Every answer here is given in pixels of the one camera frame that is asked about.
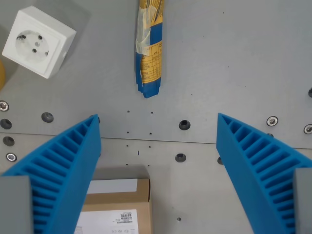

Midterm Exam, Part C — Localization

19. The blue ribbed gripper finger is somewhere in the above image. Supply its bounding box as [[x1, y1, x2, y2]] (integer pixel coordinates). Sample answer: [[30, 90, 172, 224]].
[[216, 112, 312, 234], [0, 114, 102, 234]]

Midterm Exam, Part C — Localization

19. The blue and yellow bag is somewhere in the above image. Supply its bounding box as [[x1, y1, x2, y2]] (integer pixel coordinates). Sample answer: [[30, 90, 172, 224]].
[[135, 0, 166, 99]]

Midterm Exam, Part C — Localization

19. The brown cardboard box with labels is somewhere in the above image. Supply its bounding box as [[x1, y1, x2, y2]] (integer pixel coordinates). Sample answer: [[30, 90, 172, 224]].
[[74, 178, 153, 234]]

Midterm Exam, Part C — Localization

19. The yellow round object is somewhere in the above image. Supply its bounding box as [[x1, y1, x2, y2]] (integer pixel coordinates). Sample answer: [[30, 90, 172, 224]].
[[0, 58, 6, 92]]

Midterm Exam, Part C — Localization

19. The white wall power socket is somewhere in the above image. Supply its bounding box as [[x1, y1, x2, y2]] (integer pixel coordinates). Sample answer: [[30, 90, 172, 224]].
[[1, 6, 77, 79]]

